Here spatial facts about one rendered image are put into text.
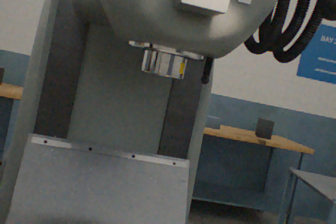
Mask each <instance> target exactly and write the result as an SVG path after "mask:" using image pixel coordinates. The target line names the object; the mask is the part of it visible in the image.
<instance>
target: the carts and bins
mask: <svg viewBox="0 0 336 224"><path fill-rule="evenodd" d="M293 175H294V176H296V177H297V178H298V179H300V181H302V182H304V183H305V184H307V185H308V186H309V187H310V188H311V189H313V190H314V191H316V192H317V193H319V194H320V195H321V196H322V197H323V198H324V199H326V200H328V201H329V202H331V207H330V210H329V215H328V221H327V223H326V224H335V223H336V178H333V177H328V176H325V175H318V174H314V173H310V172H305V171H299V170H297V169H295V168H294V167H289V168H288V175H287V178H286V185H285V189H284V192H283V198H282V203H281V206H280V212H279V217H278V219H277V224H283V222H284V216H285V213H286V209H287V202H288V199H289V194H290V188H291V186H292V181H293Z"/></svg>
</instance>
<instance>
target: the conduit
mask: <svg viewBox="0 0 336 224"><path fill-rule="evenodd" d="M290 1H291V0H277V6H276V8H275V6H274V8H275V13H274V16H273V18H272V14H273V12H274V8H273V9H272V10H271V12H270V14H269V15H268V16H267V17H266V19H265V20H264V21H263V22H262V24H261V25H260V26H259V27H258V38H259V43H257V42H256V41H255V40H254V36H253V34H254V33H253V34H252V35H251V36H250V37H249V38H248V39H247V40H246V41H245V42H243V43H244V45H245V47H246V49H247V50H248V51H249V52H251V53H253V54H255V55H262V54H263V53H266V52H272V55H273V56H274V58H275V59H276V60H277V61H279V62H280V63H290V62H291V61H293V60H294V59H296V58H297V57H298V56H300V54H301V53H302V52H303V51H304V50H305V49H306V47H307V46H308V44H309V43H310V42H311V40H312V39H313V37H314V35H315V34H316V32H317V31H318V28H319V27H320V25H321V23H322V21H323V18H322V17H321V16H320V15H319V14H318V11H317V4H315V6H314V7H315V8H314V9H313V10H312V12H313V13H311V16H310V17H309V20H308V22H307V24H305V27H304V30H303V31H302V32H301V34H300V36H298V37H297V40H296V41H295V43H293V45H291V46H290V47H289V49H287V50H286V51H284V47H286V46H288V44H290V43H291V41H293V38H294V37H295V36H297V34H298V32H299V29H300V28H301V27H302V25H303V22H304V20H305V17H306V15H307V12H308V9H309V7H310V5H309V4H310V1H311V0H298V1H297V2H298V3H297V4H296V6H295V10H294V14H293V16H292V19H291V21H290V23H289V25H288V26H287V27H286V28H285V30H284V31H283V33H282V29H283V26H284V23H285V19H286V17H287V12H288V10H289V4H290ZM255 32H256V31H255Z"/></svg>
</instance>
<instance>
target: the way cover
mask: <svg viewBox="0 0 336 224"><path fill-rule="evenodd" d="M35 140H37V141H35ZM60 140H61V141H60ZM36 146H37V147H36ZM104 148H105V149H104ZM52 149H53V151H52ZM56 151H57V152H56ZM46 153H47V154H46ZM45 154H46V155H45ZM75 154H76V155H75ZM60 156H61V158H60ZM53 157H55V159H53ZM128 158H129V159H128ZM132 158H133V159H132ZM33 160H34V162H33ZM131 160H132V161H131ZM170 160H171V161H170ZM39 161H40V163H38V162H39ZM121 161H122V162H123V163H121ZM185 161H187V162H185ZM77 162H78V163H77ZM131 163H132V164H131ZM134 166H135V168H134ZM47 167H48V169H47ZM171 167H172V168H171ZM92 168H93V169H92ZM89 169H91V170H89ZM140 170H141V171H140ZM175 171H177V172H175ZM32 172H33V174H32ZM51 172H52V174H51ZM83 172H84V173H83ZM190 172H191V160H183V159H180V158H177V157H168V156H162V155H159V154H150V153H145V152H142V151H132V150H127V149H123V148H115V147H109V146H105V145H97V144H91V143H88V142H87V143H85V142H79V141H74V140H70V139H62V138H55V137H51V136H44V135H40V134H39V135H37V134H36V135H35V134H34V133H28V135H27V137H26V142H25V145H24V150H23V153H22V158H21V160H20V165H19V171H18V173H17V177H16V182H15V184H14V189H13V195H12V197H11V201H10V206H9V208H8V213H7V216H6V221H5V223H4V224H60V223H61V224H134V223H135V224H186V222H187V209H188V190H189V184H190ZM105 176H106V177H105ZM150 178H152V179H150ZM167 178H168V179H167ZM181 178H182V179H181ZM55 179H56V181H55ZM183 179H185V180H186V181H185V180H183ZM27 181H29V182H27ZM49 181H51V182H49ZM104 181H106V182H104ZM155 181H156V183H155ZM171 181H172V182H171ZM181 181H183V182H181ZM121 183H122V185H121ZM63 184H64V187H63ZM113 184H114V185H113ZM156 184H157V186H156ZM177 184H178V185H177ZM45 185H46V186H45ZM41 186H42V187H41ZM47 187H48V188H47ZM53 187H54V188H55V189H54V188H53ZM177 187H178V188H177ZM78 188H79V189H78ZM180 188H181V189H180ZM88 189H90V191H89V190H88ZM150 189H151V191H149V190H150ZM159 189H160V190H159ZM40 190H41V191H42V192H41V191H40ZM142 191H143V192H142ZM155 191H156V192H155ZM98 192H99V193H98ZM134 192H135V193H134ZM162 192H163V193H162ZM23 194H25V195H23ZM72 194H73V195H72ZM158 194H159V195H158ZM77 195H79V196H77ZM46 196H47V197H46ZM45 197H46V198H47V199H45ZM45 202H46V204H44V203H45ZM54 202H55V203H54ZM68 202H69V204H68ZM131 202H132V204H131ZM41 203H42V204H43V205H42V204H41ZM149 204H151V205H149ZM158 204H159V205H158ZM176 205H177V207H176ZM159 206H160V207H159ZM59 207H60V208H59ZM68 207H69V208H68ZM54 208H55V209H54ZM64 208H65V209H64ZM135 208H136V209H135ZM28 209H29V210H28ZM104 209H106V210H104ZM39 211H40V213H38V212H39ZM58 211H59V212H58ZM156 211H157V213H156ZM43 212H44V213H43ZM91 213H92V214H91ZM27 214H28V215H27ZM22 215H23V216H22ZM54 215H55V216H54ZM150 215H151V216H152V217H151V216H150ZM56 216H57V217H56ZM68 217H69V218H68ZM47 218H48V219H47ZM72 218H73V219H72ZM76 218H77V219H76ZM115 218H116V219H115ZM24 219H25V220H24ZM71 219H72V220H71ZM153 219H154V220H153ZM101 220H102V221H101ZM138 220H139V221H138ZM12 221H13V223H12ZM56 221H57V222H58V223H57V222H56ZM109 221H111V222H109ZM129 221H130V222H129ZM169 221H170V223H169ZM93 222H95V223H93Z"/></svg>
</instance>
